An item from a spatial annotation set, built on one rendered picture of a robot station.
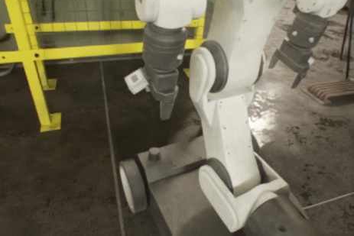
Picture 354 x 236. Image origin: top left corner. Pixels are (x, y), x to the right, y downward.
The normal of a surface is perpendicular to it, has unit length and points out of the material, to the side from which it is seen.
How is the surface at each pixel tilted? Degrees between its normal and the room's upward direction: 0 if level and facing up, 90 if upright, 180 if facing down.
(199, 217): 0
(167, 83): 101
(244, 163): 46
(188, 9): 97
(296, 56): 90
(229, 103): 60
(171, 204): 0
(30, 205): 0
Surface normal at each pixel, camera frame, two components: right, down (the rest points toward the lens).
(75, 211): 0.06, -0.84
